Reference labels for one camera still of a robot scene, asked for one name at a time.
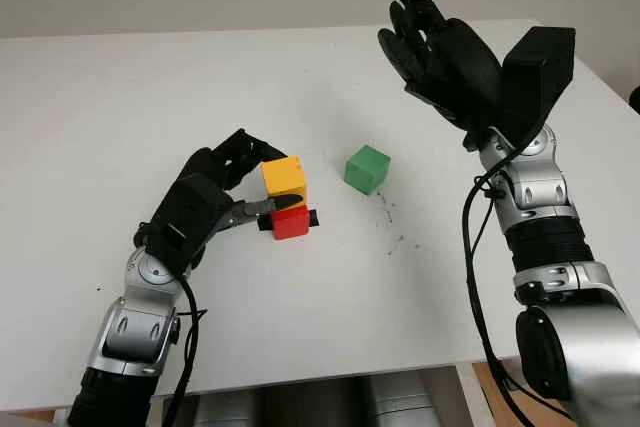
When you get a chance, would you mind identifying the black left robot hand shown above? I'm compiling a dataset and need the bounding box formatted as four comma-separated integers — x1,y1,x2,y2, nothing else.
172,127,307,276

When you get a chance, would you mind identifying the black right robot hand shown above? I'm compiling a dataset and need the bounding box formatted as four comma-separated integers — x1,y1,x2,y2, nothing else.
377,0,504,151

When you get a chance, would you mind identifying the yellow cube block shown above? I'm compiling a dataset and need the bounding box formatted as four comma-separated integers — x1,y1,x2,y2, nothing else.
260,155,306,209

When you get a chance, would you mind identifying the red cube block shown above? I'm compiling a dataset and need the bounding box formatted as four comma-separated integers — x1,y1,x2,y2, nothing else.
271,205,311,241

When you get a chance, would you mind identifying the green cube block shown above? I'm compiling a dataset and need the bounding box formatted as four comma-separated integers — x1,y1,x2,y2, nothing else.
343,145,392,195

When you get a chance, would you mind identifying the black tape strip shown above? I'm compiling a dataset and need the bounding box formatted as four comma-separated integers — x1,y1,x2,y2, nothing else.
257,208,320,233

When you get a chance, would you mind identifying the white table leg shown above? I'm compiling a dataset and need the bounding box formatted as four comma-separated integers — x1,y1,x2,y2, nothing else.
449,361,489,427

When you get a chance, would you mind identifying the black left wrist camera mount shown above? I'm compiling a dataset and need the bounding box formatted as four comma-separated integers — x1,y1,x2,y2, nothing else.
143,174,235,269

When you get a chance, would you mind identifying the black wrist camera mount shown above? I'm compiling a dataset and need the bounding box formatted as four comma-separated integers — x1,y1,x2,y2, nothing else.
499,25,577,148
143,174,235,269

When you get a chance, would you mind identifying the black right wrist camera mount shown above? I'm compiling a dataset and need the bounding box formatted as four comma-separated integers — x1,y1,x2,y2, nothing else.
499,25,577,148

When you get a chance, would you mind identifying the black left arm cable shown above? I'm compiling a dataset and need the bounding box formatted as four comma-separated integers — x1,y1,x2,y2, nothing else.
168,274,209,427

